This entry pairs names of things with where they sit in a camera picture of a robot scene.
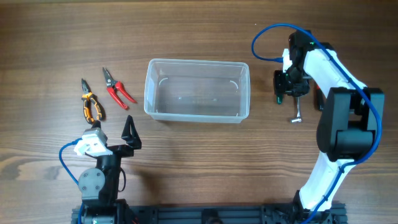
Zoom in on clear plastic container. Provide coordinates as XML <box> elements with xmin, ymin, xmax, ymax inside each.
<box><xmin>143</xmin><ymin>58</ymin><xmax>251</xmax><ymax>123</ymax></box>

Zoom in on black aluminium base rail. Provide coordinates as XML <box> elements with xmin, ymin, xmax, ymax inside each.
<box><xmin>71</xmin><ymin>203</ymin><xmax>301</xmax><ymax>224</ymax></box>

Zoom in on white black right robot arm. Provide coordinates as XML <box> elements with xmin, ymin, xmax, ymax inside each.
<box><xmin>274</xmin><ymin>30</ymin><xmax>384</xmax><ymax>223</ymax></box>

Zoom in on red handled cutters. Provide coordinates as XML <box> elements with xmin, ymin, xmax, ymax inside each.
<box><xmin>102</xmin><ymin>67</ymin><xmax>137</xmax><ymax>110</ymax></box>

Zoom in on green handled screwdriver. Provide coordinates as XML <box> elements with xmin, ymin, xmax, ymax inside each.
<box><xmin>277</xmin><ymin>95</ymin><xmax>283</xmax><ymax>105</ymax></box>

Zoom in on red black screwdriver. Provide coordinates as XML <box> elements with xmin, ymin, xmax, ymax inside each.
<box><xmin>315</xmin><ymin>83</ymin><xmax>324</xmax><ymax>111</ymax></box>

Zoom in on orange black pliers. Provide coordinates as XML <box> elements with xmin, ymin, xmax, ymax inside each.
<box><xmin>81</xmin><ymin>78</ymin><xmax>106</xmax><ymax>124</ymax></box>

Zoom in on silver socket wrench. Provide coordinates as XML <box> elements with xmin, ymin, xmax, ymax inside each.
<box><xmin>290</xmin><ymin>97</ymin><xmax>302</xmax><ymax>123</ymax></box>

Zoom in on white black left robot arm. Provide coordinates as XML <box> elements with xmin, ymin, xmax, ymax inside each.
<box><xmin>71</xmin><ymin>115</ymin><xmax>142</xmax><ymax>224</ymax></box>

